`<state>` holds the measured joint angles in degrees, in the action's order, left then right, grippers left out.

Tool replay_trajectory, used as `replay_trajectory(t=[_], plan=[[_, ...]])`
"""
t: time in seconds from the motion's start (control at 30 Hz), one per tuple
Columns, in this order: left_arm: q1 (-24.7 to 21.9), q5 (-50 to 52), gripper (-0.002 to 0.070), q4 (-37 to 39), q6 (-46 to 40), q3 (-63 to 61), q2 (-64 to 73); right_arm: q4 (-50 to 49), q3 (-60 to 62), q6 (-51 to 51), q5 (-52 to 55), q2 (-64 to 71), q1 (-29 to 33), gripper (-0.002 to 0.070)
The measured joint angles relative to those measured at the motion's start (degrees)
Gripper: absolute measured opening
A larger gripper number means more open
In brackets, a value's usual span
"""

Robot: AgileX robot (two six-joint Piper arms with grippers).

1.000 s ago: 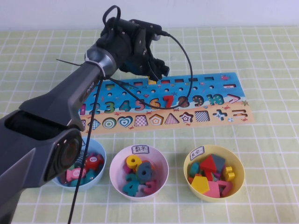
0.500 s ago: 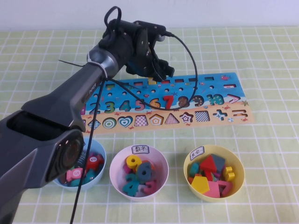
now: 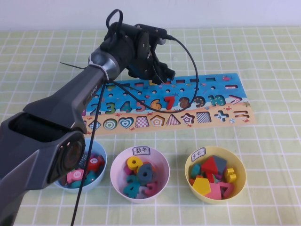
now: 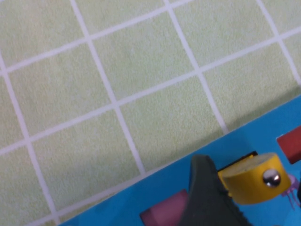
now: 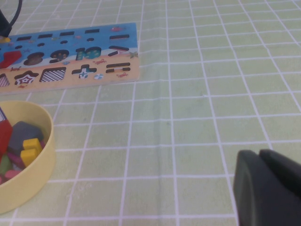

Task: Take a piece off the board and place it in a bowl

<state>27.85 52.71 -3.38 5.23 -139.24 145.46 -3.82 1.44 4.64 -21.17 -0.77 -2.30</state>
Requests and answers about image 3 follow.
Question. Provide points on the dark striped fish piece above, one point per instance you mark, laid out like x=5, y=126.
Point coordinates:
x=82, y=160

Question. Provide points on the purple shape piece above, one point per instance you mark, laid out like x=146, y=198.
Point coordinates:
x=218, y=176

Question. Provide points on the yellow pentagon piece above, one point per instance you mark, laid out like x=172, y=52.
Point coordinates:
x=201, y=186

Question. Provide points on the teal shape piece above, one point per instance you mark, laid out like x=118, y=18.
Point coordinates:
x=195, y=170

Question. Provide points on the pale lilac number piece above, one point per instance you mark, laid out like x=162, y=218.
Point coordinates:
x=141, y=193

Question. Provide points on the red shape piece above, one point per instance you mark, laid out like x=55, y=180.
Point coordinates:
x=209, y=177

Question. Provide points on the light blue plastic bowl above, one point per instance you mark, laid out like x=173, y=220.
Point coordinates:
x=101, y=151

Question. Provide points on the pink angled sign piece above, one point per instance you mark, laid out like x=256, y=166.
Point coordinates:
x=227, y=187

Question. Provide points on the green checked tablecloth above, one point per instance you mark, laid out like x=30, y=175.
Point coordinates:
x=258, y=58

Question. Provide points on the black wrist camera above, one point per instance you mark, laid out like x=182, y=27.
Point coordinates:
x=152, y=30

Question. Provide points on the colourful wooden puzzle board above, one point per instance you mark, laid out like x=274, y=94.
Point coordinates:
x=207, y=127

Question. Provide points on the pink plastic bowl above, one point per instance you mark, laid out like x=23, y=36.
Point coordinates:
x=117, y=164

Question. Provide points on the orange shape piece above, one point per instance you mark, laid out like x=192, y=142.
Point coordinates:
x=192, y=181

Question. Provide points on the teal fish piece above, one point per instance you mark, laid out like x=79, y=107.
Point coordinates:
x=75, y=185
x=92, y=179

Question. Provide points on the pink fish piece numbered five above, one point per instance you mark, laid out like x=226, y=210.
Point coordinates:
x=75, y=175

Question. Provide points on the yellow equals sign piece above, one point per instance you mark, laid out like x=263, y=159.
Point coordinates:
x=230, y=175

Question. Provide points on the red triangle piece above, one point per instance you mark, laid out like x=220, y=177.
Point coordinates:
x=210, y=166

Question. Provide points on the teal number four piece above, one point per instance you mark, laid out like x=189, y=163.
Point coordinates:
x=129, y=189

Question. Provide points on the grey-blue number six piece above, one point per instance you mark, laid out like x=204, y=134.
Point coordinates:
x=148, y=168

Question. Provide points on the magenta number three piece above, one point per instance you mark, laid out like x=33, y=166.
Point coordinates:
x=152, y=188

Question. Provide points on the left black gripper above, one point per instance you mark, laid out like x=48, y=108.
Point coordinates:
x=143, y=54

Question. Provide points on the yellow plastic bowl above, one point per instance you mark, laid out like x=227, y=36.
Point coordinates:
x=237, y=164

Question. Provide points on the white label on pink bowl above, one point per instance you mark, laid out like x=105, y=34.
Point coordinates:
x=141, y=151

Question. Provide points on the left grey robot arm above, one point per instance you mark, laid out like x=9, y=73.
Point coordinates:
x=58, y=103

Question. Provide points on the orange number piece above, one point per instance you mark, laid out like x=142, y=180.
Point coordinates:
x=154, y=174

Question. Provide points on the yellow number nine piece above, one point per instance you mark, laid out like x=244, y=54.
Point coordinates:
x=130, y=166

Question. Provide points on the black zip tie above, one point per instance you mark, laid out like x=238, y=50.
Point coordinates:
x=70, y=65

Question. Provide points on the white label on yellow bowl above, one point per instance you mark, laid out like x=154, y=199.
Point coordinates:
x=198, y=154

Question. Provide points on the red number seven piece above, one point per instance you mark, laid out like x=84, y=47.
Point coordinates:
x=170, y=102

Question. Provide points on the grey-blue trapezoid piece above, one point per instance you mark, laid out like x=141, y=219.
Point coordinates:
x=221, y=163

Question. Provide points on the red fish piece numbered one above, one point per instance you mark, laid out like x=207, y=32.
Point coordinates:
x=95, y=163

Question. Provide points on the pink square piece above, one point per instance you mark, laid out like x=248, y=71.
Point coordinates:
x=215, y=191

